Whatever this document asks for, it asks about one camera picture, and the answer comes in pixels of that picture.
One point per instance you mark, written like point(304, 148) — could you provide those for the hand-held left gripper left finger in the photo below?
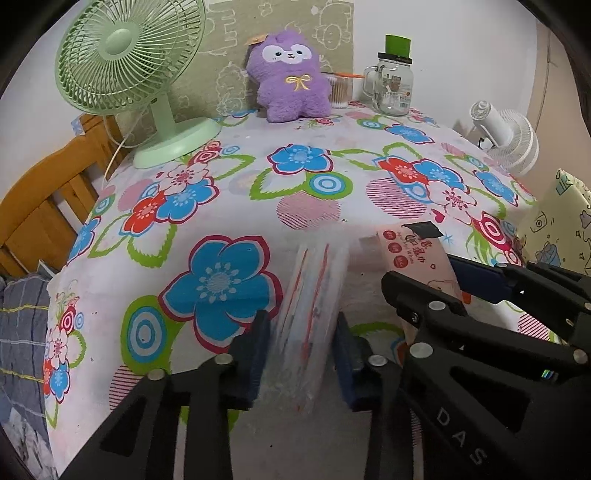
point(253, 364)

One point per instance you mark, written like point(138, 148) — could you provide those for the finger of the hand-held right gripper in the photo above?
point(438, 323)
point(480, 277)

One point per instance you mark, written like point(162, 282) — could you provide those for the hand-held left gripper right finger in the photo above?
point(353, 369)

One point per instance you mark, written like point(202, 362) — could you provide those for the pink wet wipes packet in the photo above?
point(415, 258)

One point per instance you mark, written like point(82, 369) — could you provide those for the clear red-striped plastic packet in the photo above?
point(309, 304)

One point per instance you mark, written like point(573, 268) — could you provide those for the white fan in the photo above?
point(508, 138)

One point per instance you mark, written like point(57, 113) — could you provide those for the floral tablecloth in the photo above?
point(323, 184)

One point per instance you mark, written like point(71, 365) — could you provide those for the beige wooden door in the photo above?
point(558, 92)

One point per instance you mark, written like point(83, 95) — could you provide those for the glass jar with green lid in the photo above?
point(390, 87)

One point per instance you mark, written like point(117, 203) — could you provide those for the grey plaid bedding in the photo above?
point(23, 360)

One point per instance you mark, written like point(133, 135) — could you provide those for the clear cotton swab container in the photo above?
point(340, 92)

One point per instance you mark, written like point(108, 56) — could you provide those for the wooden chair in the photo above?
point(41, 203)

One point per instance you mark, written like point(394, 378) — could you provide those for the purple plush toy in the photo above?
point(288, 78)

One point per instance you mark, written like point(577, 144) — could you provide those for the beige cartoon cushion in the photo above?
point(221, 46)

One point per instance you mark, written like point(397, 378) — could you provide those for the green desk fan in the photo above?
point(124, 60)

